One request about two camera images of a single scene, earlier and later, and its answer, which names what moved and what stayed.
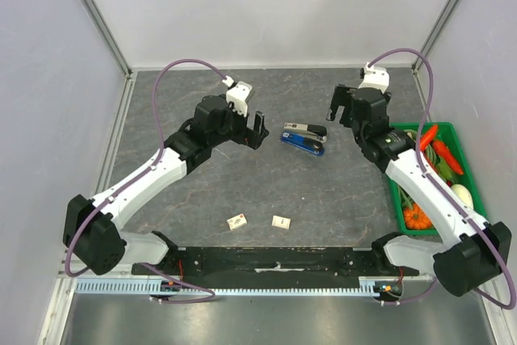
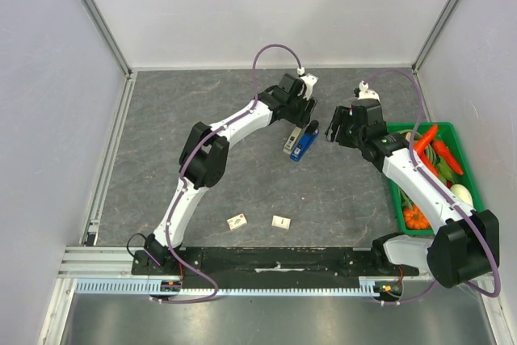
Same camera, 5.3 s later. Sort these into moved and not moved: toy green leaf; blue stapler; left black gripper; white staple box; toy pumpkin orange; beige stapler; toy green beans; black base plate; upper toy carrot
Moved: left black gripper; blue stapler; beige stapler
Not moved: white staple box; upper toy carrot; toy pumpkin orange; toy green beans; black base plate; toy green leaf
